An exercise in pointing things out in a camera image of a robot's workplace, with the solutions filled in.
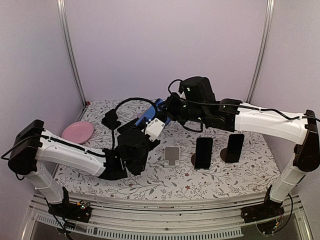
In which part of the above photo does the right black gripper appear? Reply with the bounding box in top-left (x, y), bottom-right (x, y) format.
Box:
top-left (157, 92), bottom-right (207, 126)

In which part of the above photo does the blue phone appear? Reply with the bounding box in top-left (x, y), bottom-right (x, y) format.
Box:
top-left (134, 98), bottom-right (171, 127)

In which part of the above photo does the teal phone dark screen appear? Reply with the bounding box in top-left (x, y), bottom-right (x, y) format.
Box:
top-left (194, 137), bottom-right (213, 170)

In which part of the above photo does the white silver stand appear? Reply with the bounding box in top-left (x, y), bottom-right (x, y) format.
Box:
top-left (164, 146), bottom-right (180, 168)

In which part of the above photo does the dark round base stand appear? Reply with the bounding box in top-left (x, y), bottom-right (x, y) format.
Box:
top-left (191, 153), bottom-right (196, 166)

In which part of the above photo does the black phone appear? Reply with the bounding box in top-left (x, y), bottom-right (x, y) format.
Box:
top-left (225, 133), bottom-right (245, 163)

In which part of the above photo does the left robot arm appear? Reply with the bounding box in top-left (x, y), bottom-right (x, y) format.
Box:
top-left (0, 118), bottom-right (165, 217)

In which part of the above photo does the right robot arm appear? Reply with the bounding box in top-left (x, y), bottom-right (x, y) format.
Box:
top-left (163, 76), bottom-right (320, 218)

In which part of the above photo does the wooden round base stand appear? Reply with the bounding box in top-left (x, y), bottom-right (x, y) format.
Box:
top-left (220, 148), bottom-right (228, 161)

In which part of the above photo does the black folding phone stand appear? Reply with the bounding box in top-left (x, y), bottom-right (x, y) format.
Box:
top-left (101, 108), bottom-right (121, 131)

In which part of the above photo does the floral table mat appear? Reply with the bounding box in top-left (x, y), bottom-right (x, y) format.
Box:
top-left (53, 99), bottom-right (283, 201)

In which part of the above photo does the pink round dish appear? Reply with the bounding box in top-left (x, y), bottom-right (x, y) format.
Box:
top-left (61, 121), bottom-right (94, 144)

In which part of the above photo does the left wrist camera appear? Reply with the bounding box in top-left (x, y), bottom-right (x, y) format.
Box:
top-left (145, 118), bottom-right (165, 142)

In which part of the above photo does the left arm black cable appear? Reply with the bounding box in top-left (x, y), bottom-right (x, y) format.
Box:
top-left (111, 96), bottom-right (157, 151)

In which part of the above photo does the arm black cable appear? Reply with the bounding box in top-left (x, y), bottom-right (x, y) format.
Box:
top-left (166, 79), bottom-right (318, 133)
top-left (111, 96), bottom-right (157, 151)

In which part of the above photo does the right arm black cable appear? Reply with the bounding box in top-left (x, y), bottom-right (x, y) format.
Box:
top-left (166, 79), bottom-right (318, 133)

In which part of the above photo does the right aluminium frame post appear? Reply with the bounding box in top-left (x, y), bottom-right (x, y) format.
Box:
top-left (246, 0), bottom-right (275, 104)

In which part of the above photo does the aluminium frame post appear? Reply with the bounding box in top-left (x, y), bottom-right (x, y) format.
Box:
top-left (56, 0), bottom-right (87, 107)
top-left (246, 0), bottom-right (275, 104)

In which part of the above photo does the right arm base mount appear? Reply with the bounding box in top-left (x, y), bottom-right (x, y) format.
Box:
top-left (240, 185), bottom-right (294, 236)

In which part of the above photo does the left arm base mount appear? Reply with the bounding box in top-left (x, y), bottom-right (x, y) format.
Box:
top-left (48, 187), bottom-right (92, 223)

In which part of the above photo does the left aluminium frame post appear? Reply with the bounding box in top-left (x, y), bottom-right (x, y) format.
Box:
top-left (56, 0), bottom-right (87, 107)

